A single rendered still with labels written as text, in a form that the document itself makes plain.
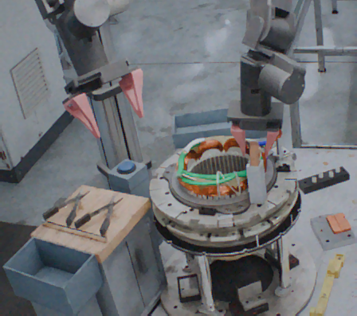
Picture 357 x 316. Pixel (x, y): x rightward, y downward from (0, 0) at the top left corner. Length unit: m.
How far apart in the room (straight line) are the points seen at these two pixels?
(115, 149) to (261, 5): 0.77
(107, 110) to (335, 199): 0.68
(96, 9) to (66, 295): 0.56
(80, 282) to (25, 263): 0.16
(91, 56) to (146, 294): 0.67
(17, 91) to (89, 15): 2.70
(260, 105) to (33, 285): 0.57
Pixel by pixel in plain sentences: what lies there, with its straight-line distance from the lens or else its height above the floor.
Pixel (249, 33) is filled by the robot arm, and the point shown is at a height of 1.45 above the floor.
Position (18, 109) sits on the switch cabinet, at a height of 0.39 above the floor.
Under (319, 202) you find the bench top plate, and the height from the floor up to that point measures 0.78.
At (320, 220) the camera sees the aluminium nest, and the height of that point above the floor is 0.80.
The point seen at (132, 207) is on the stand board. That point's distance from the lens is 1.33.
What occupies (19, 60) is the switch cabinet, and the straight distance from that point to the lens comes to 3.64.
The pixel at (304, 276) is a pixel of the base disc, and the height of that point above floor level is 0.80.
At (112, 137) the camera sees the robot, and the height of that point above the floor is 1.04.
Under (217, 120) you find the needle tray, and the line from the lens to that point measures 1.66.
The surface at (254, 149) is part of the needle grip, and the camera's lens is 1.16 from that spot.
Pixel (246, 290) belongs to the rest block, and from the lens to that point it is 1.38.
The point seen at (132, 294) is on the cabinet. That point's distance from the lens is 1.40.
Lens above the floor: 1.83
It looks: 30 degrees down
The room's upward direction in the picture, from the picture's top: 11 degrees counter-clockwise
